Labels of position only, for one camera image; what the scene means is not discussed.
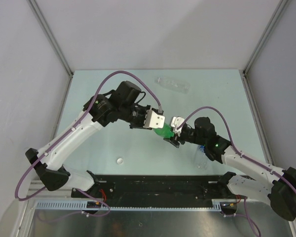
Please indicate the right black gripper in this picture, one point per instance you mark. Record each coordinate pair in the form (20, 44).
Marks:
(173, 141)

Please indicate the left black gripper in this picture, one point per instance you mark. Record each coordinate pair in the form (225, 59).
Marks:
(140, 125)

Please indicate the green plastic bottle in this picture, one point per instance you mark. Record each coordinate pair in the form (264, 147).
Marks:
(165, 131)

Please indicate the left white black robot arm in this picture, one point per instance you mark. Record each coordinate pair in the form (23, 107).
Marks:
(97, 113)

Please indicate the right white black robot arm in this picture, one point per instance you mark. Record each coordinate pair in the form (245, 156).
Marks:
(269, 184)

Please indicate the clear bottle with blue label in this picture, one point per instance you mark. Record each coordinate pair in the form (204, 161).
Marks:
(200, 159)

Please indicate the white bottle cap front left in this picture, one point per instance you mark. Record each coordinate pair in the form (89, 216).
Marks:
(119, 161)

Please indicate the clear unlabelled plastic bottle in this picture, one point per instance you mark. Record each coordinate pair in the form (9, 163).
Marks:
(173, 84)

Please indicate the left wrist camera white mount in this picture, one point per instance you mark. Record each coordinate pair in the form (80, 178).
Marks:
(153, 120)

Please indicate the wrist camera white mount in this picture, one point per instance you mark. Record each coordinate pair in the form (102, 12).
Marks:
(175, 123)
(153, 120)

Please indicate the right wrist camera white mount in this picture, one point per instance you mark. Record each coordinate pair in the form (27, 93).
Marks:
(175, 123)

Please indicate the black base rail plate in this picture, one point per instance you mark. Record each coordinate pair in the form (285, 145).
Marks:
(163, 190)

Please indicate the grey slotted cable duct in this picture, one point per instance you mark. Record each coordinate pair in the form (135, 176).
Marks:
(92, 206)

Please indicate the left aluminium frame post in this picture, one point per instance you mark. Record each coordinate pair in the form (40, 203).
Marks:
(35, 8)

